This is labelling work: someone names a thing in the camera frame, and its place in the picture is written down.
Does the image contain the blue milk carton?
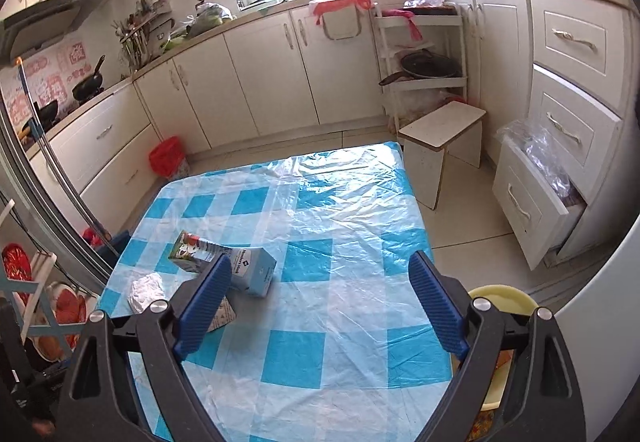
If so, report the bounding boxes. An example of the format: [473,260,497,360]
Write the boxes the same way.
[168,231,277,298]

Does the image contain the red bag trash bin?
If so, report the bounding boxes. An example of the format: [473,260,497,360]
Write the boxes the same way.
[149,136,190,181]

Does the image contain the clear plastic bag in drawer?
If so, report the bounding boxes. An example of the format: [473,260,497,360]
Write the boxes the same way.
[495,118,572,198]

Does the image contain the yellow plastic trash basin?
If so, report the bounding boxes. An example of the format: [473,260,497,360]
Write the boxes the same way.
[446,284,537,441]

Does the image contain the silver pill blister pack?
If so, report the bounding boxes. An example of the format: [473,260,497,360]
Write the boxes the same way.
[207,297,236,332]

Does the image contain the grey range hood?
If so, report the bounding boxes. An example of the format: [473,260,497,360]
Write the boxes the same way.
[1,0,104,67]

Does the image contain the open white drawer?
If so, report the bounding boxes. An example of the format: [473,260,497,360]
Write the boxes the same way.
[492,138,586,270]

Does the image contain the white tissue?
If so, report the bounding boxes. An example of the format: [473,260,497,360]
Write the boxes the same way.
[127,273,167,314]

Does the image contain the small black pan on stove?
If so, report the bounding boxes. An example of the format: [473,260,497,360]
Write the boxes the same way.
[18,100,58,140]

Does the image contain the white wooden stool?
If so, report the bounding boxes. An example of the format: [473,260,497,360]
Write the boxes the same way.
[398,101,486,210]

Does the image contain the red bag on cabinet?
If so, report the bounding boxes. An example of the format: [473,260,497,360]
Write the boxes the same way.
[309,0,373,25]

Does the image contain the white storage rack shelf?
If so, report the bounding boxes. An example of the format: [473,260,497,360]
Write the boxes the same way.
[371,2,468,133]

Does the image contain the blue white folding rack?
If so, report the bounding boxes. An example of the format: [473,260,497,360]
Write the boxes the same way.
[1,197,98,363]

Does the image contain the blue white checkered tablecloth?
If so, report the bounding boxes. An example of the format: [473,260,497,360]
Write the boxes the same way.
[99,142,451,441]

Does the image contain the blue mop handle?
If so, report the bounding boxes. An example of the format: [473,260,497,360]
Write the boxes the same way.
[13,56,114,248]

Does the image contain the black wok on stove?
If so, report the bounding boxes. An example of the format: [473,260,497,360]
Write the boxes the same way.
[72,55,105,103]

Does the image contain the black frying pan on rack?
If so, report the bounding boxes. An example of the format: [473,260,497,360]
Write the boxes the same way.
[378,49,462,87]

